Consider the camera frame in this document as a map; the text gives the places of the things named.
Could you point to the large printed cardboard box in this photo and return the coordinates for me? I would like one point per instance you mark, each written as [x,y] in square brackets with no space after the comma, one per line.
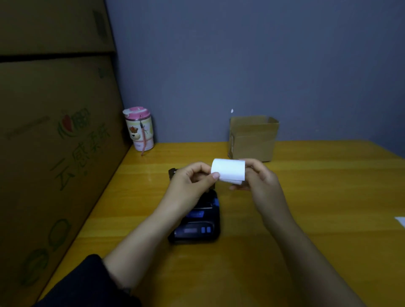
[53,177]

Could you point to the person's right forearm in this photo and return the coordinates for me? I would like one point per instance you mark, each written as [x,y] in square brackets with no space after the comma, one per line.
[308,262]

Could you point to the person's right fingers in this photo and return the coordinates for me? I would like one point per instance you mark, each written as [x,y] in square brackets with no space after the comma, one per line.
[246,174]

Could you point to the person's left thumb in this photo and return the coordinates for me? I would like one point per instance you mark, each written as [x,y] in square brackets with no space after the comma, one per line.
[208,180]

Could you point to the plain large cardboard box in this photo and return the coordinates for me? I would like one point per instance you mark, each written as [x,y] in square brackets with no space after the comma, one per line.
[53,27]

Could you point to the white paper roll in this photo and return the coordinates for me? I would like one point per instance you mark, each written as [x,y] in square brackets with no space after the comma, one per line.
[228,170]

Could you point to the small open cardboard box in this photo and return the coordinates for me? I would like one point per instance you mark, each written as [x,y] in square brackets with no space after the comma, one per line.
[253,138]

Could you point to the pink and white tumbler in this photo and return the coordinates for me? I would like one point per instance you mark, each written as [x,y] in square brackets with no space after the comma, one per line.
[139,129]

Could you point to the black portable printer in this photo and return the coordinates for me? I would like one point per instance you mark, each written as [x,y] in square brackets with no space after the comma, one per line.
[200,221]

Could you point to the person's right hand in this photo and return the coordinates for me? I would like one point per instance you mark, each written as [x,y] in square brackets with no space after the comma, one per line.
[265,186]

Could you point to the white paper scrap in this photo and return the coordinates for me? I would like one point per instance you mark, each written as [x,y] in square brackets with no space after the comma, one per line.
[401,221]

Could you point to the person's left forearm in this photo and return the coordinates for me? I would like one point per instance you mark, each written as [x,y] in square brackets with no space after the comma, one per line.
[139,246]

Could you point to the person's left hand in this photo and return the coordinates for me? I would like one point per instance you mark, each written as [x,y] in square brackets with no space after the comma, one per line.
[185,190]

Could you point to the black sleeve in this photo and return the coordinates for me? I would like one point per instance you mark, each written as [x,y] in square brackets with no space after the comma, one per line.
[91,286]

